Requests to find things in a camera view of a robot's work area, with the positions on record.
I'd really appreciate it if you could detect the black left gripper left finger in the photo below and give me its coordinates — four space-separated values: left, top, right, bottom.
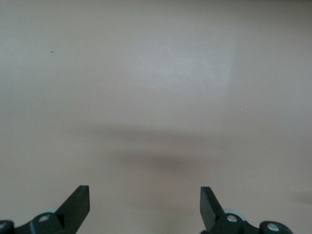
0 185 91 234

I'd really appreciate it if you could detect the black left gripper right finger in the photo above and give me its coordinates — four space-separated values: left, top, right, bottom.
200 186 293 234

